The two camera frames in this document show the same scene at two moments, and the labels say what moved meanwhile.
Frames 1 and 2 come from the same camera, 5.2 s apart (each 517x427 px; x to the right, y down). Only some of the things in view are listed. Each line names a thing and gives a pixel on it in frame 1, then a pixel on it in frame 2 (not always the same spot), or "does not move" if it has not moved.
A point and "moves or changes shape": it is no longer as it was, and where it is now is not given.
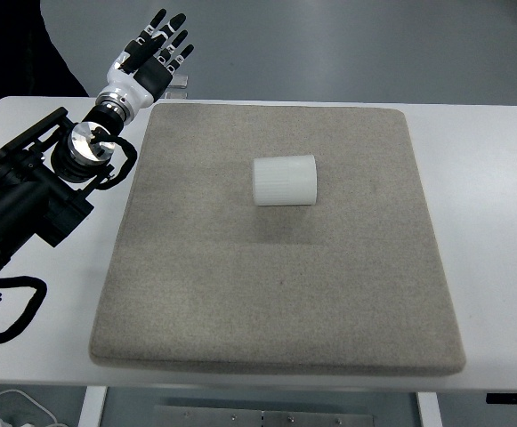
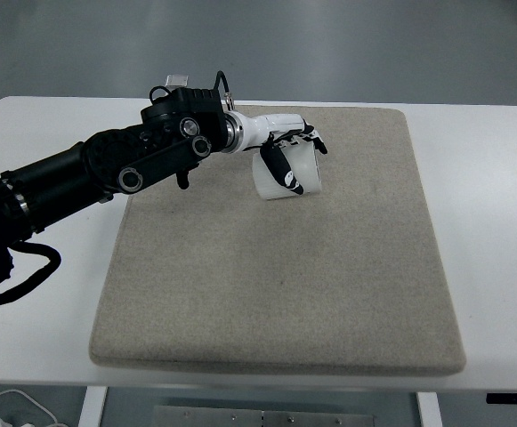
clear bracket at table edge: x=178 y=81 does not move
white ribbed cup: x=285 y=181 moves or changes shape
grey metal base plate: x=195 y=416 does not move
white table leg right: x=430 y=409 does not move
